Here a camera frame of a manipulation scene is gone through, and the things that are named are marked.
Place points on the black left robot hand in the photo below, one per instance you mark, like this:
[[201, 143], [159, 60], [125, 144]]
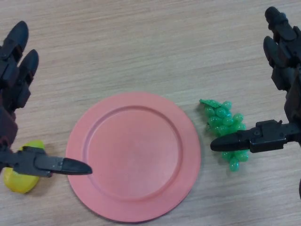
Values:
[[9, 70]]

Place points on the yellow starfruit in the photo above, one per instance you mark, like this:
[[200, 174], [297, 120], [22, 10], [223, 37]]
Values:
[[18, 183]]

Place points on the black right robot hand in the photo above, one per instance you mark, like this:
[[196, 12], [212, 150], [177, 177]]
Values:
[[289, 70]]

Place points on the green grapes bunch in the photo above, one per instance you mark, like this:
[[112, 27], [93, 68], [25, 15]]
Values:
[[225, 121]]

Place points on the pink round plate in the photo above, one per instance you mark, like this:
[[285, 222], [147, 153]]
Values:
[[134, 160]]

